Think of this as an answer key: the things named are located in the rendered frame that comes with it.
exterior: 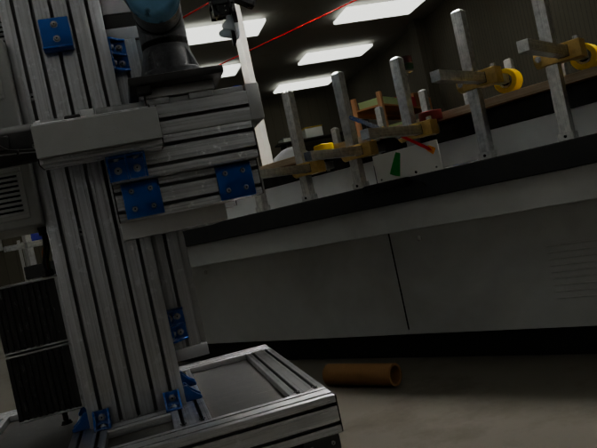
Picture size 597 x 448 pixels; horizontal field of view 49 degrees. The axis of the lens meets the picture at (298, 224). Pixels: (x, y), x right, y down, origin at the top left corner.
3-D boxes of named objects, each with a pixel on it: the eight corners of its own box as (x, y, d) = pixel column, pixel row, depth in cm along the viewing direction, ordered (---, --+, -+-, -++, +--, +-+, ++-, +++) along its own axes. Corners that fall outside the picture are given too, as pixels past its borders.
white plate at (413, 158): (442, 169, 214) (435, 139, 213) (377, 184, 231) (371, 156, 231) (443, 169, 214) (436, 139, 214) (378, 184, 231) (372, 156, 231)
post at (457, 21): (491, 158, 203) (459, 7, 203) (481, 161, 206) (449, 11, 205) (496, 158, 206) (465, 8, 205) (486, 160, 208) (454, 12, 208)
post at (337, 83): (365, 200, 236) (337, 70, 236) (357, 202, 239) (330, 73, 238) (370, 199, 239) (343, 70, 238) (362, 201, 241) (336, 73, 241)
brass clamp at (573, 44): (581, 54, 181) (577, 36, 181) (534, 69, 190) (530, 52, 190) (588, 55, 185) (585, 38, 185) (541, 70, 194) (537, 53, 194)
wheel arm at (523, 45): (530, 50, 162) (528, 35, 162) (517, 54, 164) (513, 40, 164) (593, 58, 199) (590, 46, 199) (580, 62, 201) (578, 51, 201)
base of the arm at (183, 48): (142, 79, 154) (133, 38, 154) (142, 94, 168) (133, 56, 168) (205, 69, 157) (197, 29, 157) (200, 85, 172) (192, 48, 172)
